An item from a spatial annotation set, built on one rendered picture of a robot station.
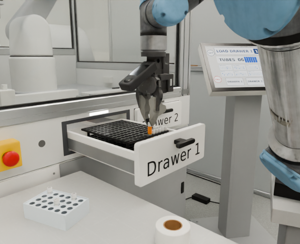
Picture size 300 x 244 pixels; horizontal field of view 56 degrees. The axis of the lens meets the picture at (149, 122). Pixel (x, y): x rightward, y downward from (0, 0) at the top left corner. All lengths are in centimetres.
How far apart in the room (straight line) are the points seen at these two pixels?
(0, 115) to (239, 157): 127
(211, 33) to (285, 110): 211
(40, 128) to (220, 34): 193
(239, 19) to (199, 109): 231
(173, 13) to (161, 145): 32
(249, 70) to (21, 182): 119
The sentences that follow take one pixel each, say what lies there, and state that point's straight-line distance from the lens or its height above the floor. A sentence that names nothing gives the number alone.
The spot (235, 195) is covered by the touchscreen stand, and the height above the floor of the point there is 33.
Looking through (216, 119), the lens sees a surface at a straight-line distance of 258.
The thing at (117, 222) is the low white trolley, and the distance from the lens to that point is 69.
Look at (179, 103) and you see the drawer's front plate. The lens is 130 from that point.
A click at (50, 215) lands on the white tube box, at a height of 79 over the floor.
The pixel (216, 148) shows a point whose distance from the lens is 265.
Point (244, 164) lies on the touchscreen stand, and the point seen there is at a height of 52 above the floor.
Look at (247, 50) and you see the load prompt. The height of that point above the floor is 116.
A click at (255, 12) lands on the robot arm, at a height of 118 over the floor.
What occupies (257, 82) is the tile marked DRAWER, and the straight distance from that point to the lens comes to 156.
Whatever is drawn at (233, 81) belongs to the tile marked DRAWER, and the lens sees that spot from 150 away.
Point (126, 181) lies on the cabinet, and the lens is 116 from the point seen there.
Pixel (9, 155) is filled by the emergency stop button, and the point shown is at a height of 89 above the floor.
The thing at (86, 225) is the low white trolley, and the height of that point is 76.
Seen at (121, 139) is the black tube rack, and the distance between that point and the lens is 80.
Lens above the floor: 113
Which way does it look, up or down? 13 degrees down
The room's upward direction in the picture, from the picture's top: straight up
